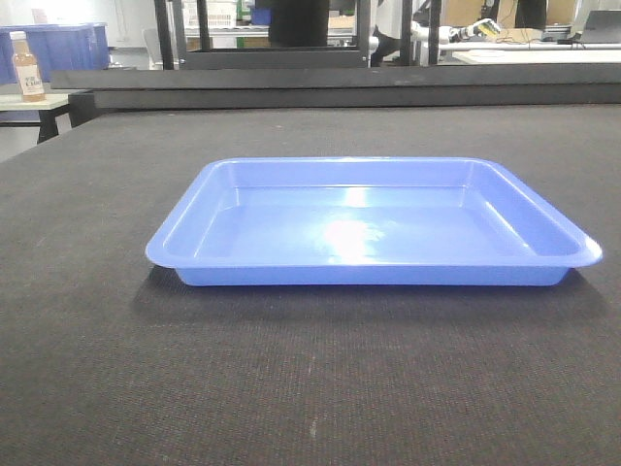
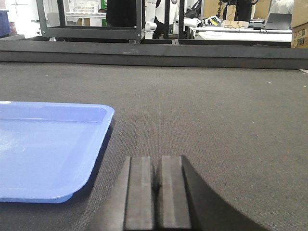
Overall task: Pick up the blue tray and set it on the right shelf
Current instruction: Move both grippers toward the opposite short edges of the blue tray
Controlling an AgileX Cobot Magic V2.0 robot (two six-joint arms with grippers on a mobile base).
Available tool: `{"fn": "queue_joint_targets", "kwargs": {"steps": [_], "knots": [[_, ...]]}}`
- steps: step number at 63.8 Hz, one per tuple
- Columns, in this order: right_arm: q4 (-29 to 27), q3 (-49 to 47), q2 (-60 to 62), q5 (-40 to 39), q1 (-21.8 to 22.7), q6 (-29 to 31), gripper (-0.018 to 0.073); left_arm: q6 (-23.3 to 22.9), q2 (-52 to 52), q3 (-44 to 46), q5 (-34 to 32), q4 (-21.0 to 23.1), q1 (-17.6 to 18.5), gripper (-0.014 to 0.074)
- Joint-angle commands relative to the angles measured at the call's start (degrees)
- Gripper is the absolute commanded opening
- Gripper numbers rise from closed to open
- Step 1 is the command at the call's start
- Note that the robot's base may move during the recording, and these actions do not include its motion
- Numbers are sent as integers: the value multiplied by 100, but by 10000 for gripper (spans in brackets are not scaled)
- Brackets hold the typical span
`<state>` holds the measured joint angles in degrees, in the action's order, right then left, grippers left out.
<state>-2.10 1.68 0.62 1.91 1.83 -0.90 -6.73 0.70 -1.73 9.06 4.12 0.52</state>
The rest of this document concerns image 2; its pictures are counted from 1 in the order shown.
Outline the white humanoid robot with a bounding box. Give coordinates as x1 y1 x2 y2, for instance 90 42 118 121
145 0 221 39

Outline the white perforated basket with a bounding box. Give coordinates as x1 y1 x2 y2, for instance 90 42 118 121
68 0 101 13

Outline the white work desk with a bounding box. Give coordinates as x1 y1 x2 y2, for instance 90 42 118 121
190 26 293 42

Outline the black raised table ledge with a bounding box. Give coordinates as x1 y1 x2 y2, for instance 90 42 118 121
0 37 308 69

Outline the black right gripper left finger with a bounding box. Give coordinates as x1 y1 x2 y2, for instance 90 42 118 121
86 156 154 231

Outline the black metal rack frame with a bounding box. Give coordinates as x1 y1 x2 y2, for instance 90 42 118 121
36 0 144 40

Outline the cardboard box right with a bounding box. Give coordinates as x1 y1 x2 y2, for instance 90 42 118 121
291 0 308 48

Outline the grey laptop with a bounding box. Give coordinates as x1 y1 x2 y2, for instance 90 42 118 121
264 13 292 30

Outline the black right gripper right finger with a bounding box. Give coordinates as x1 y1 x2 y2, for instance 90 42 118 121
156 155 266 231

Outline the person in black clothes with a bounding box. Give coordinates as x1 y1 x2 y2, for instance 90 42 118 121
106 0 137 27

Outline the blue plastic tray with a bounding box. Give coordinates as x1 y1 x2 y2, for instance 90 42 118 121
0 101 115 204

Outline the blue storage crate left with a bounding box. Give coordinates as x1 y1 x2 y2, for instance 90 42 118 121
0 10 10 37

